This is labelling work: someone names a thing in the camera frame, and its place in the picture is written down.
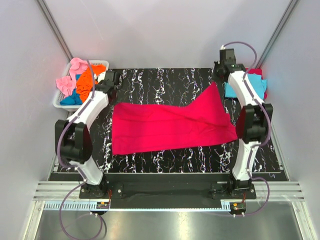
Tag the folded red t shirt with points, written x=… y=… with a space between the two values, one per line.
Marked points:
x=255 y=71

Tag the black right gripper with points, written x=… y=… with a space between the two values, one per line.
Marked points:
x=216 y=65

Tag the folded cyan t shirt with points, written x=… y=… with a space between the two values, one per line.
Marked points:
x=228 y=91

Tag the light pink t shirt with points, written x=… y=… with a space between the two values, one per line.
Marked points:
x=77 y=66

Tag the white slotted cable duct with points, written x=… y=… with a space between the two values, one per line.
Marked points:
x=136 y=206

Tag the blue t shirt in basket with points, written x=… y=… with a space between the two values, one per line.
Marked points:
x=67 y=87

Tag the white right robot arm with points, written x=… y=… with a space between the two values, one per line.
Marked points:
x=253 y=124

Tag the black marble pattern mat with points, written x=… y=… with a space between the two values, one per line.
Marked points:
x=169 y=86

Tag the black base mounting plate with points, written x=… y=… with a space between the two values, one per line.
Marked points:
x=166 y=187

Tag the white plastic laundry basket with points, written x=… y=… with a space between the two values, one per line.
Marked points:
x=59 y=96

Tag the magenta t shirt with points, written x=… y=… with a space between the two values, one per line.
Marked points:
x=156 y=127

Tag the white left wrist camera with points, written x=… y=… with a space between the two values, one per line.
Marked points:
x=101 y=77

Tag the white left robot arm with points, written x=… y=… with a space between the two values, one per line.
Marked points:
x=73 y=144

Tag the orange t shirt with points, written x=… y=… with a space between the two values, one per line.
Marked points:
x=84 y=83

